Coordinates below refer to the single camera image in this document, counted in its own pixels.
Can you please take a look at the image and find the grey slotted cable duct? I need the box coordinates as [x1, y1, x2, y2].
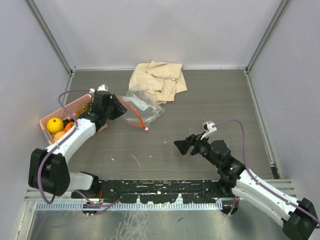
[35, 200, 223, 211]

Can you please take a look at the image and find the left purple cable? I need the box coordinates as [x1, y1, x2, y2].
[37, 88, 121, 216]

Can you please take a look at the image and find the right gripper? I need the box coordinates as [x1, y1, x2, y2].
[174, 131, 221, 168]

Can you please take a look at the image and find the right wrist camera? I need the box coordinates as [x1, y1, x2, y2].
[200, 120, 217, 140]

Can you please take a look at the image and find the fake black grape bunch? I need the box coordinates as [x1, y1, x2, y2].
[62, 119, 70, 127]

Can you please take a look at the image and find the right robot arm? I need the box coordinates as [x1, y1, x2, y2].
[174, 134, 320, 240]

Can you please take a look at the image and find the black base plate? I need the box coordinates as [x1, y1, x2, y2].
[81, 180, 234, 204]

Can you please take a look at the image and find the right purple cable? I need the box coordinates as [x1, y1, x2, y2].
[214, 119, 320, 228]

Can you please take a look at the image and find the fake lemon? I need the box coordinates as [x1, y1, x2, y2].
[46, 117, 64, 134]

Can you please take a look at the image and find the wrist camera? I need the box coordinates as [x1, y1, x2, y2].
[200, 120, 217, 140]
[89, 84, 109, 95]

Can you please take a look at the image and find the beige cloth drawstring bag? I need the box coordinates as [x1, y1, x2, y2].
[128, 60, 188, 105]

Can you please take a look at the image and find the fake brown longan bunch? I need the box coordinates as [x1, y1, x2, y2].
[75, 100, 92, 119]

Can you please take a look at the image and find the clear zip top bag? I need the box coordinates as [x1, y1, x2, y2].
[117, 89, 165, 131]

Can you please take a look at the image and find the pink plastic basket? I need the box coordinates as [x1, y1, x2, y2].
[39, 94, 93, 145]

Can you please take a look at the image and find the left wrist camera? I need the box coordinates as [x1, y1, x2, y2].
[89, 84, 109, 95]

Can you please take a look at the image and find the purple cable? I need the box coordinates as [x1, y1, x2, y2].
[214, 119, 320, 228]
[37, 88, 121, 216]

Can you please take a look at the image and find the fake orange persimmon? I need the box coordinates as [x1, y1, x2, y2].
[64, 121, 75, 133]

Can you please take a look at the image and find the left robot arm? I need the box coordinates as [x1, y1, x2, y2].
[28, 90, 127, 198]

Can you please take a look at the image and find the aluminium frame rail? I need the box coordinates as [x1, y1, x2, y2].
[265, 179, 297, 197]

